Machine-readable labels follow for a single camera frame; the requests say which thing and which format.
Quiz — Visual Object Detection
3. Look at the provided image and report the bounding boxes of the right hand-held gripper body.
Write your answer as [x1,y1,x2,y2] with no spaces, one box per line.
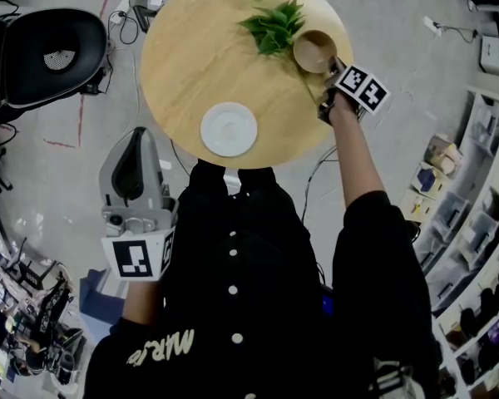
[317,63,392,121]

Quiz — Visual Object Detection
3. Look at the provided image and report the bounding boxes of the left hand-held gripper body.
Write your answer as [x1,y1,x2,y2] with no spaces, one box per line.
[101,185,180,283]

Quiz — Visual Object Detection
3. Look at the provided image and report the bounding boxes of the brown wooden bowl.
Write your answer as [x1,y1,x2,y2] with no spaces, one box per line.
[293,29,339,76]

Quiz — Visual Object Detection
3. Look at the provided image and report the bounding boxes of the white plate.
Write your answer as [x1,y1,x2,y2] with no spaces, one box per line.
[200,101,259,159]

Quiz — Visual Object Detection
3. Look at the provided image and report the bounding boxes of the person's left forearm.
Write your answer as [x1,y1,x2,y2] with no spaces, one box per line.
[122,276,164,328]

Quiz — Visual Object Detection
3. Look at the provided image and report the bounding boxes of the person's right forearm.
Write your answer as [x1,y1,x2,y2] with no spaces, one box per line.
[328,93,386,209]

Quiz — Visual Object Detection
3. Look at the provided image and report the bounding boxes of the blue covered table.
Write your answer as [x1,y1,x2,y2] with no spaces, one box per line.
[79,268,128,347]

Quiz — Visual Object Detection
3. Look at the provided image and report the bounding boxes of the green leaf sprig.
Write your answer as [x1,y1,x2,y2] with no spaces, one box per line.
[237,0,322,104]

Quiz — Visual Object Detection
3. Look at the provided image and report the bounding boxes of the cardboard box with beige items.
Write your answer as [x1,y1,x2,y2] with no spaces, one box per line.
[423,133,465,179]

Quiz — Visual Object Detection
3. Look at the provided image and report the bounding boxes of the cardboard box with blue item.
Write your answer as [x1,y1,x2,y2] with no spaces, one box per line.
[411,162,448,201]

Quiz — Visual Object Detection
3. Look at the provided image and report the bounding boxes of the white storage shelving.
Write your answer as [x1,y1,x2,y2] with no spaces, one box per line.
[413,83,499,399]

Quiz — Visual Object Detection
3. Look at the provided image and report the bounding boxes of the cardboard box with yellow item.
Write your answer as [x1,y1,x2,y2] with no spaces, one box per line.
[398,187,438,224]

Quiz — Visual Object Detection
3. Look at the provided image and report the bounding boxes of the person's black jacket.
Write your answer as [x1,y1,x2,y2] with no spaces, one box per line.
[82,158,442,399]

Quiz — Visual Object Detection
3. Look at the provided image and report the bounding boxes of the round wooden table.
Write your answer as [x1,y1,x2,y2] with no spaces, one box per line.
[140,0,355,170]

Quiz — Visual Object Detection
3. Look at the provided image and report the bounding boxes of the black office chair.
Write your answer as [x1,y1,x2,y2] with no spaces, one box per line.
[0,8,111,126]

